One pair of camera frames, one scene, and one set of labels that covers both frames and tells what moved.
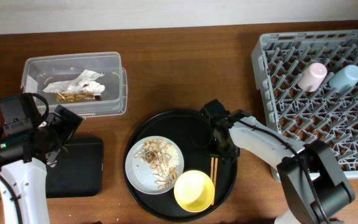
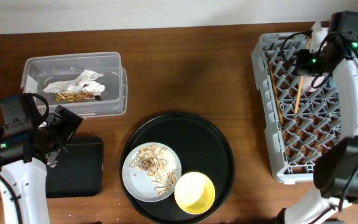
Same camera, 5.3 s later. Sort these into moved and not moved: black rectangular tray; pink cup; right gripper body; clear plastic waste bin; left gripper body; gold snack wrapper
Moved: right gripper body
Not moved: gold snack wrapper; black rectangular tray; left gripper body; clear plastic waste bin; pink cup
